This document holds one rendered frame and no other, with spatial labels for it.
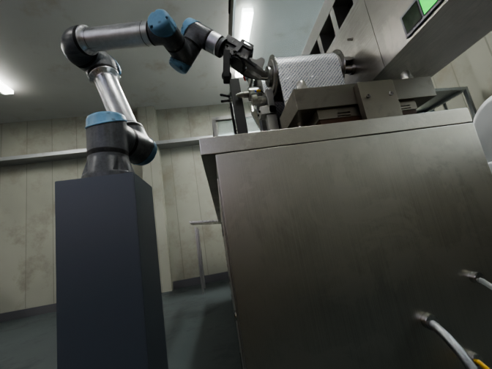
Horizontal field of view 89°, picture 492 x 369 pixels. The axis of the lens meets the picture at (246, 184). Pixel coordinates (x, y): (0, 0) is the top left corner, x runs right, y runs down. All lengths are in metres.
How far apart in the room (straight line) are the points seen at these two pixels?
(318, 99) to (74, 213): 0.70
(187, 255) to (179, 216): 0.69
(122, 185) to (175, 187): 3.92
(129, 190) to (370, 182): 0.60
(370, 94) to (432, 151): 0.20
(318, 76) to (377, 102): 0.32
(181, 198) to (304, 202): 4.14
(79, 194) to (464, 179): 0.94
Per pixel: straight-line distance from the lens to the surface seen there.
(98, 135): 0.87
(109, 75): 1.20
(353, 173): 0.60
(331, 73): 1.03
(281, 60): 1.01
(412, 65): 1.08
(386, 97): 0.77
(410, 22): 0.94
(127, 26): 1.03
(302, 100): 0.70
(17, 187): 5.67
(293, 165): 0.55
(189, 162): 4.75
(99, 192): 0.77
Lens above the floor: 0.68
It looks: 11 degrees up
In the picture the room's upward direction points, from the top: 9 degrees counter-clockwise
